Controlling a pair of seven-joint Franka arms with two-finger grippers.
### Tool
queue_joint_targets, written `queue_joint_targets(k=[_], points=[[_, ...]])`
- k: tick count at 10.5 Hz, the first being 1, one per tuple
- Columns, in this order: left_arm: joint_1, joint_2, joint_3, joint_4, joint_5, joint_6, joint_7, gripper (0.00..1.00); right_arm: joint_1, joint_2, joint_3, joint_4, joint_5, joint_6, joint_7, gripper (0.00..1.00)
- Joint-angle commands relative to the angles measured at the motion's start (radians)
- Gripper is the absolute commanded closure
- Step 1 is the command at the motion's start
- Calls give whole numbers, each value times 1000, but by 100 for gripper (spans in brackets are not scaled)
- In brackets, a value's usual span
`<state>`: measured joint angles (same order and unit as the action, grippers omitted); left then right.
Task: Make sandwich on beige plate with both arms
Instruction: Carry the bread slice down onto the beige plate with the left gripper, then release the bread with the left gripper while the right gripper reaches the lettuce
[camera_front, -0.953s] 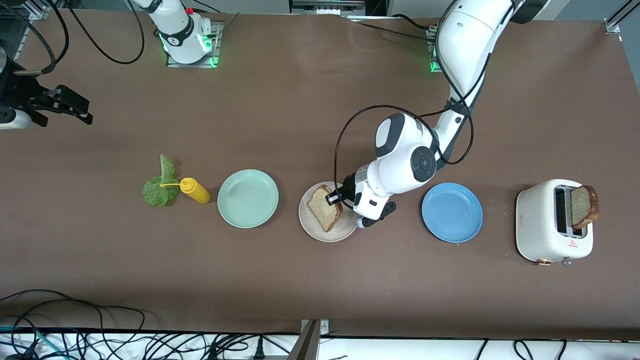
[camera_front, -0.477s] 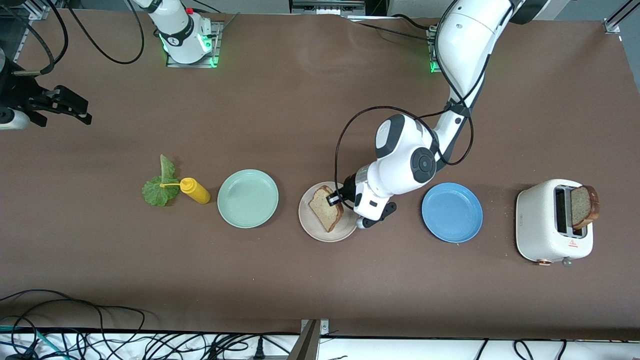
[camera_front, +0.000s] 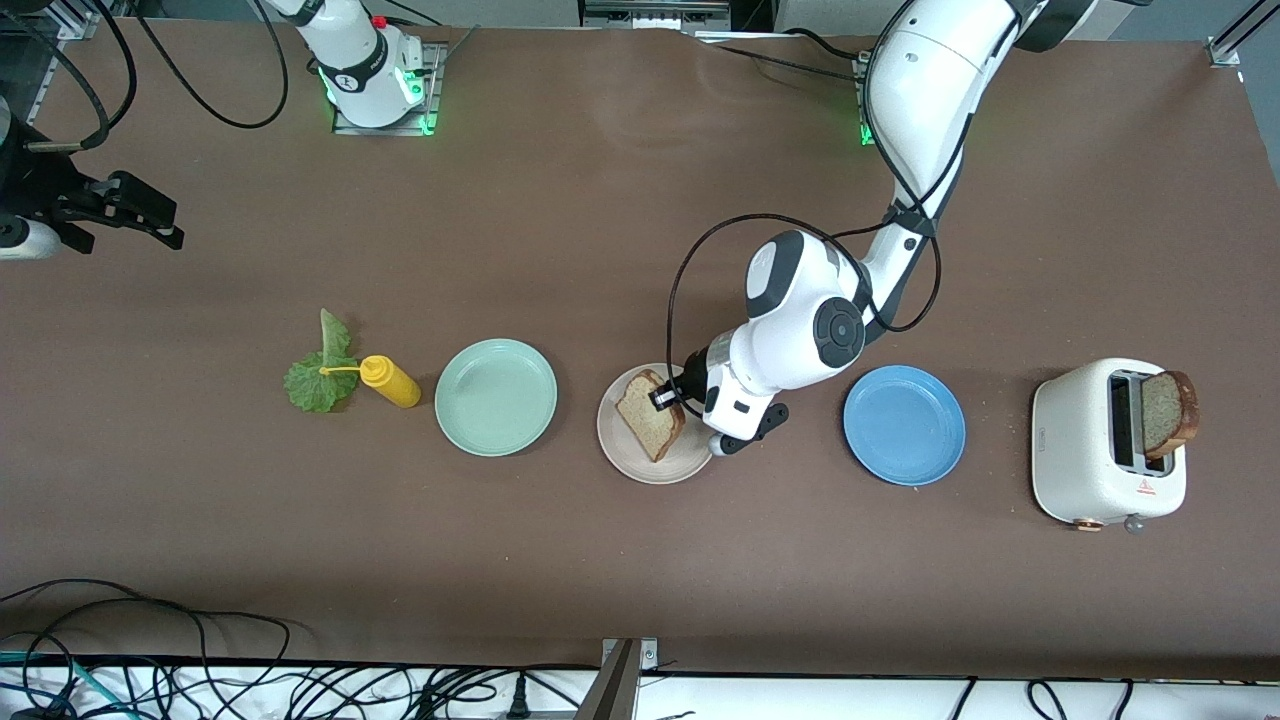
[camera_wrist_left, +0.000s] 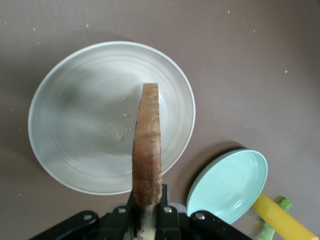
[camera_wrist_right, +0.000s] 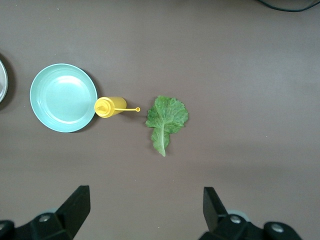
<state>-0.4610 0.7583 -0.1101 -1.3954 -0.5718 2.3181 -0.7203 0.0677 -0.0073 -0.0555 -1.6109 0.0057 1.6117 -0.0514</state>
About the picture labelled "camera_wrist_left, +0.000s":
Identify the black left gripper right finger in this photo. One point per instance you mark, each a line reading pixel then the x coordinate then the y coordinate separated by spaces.
pixel 170 225

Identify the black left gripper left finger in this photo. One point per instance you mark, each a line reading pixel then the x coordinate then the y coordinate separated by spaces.
pixel 115 225

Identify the beige plate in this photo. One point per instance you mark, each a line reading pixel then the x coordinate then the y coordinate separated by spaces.
pixel 87 112

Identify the mint green plate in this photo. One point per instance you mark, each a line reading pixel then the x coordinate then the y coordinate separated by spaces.
pixel 227 185

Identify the yellow mustard squeeze bottle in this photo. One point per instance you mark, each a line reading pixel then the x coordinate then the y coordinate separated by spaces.
pixel 280 217

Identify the green lettuce leaf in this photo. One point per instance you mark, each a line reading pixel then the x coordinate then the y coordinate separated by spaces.
pixel 285 205

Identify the brown bread slice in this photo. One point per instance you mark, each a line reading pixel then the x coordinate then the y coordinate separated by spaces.
pixel 147 150

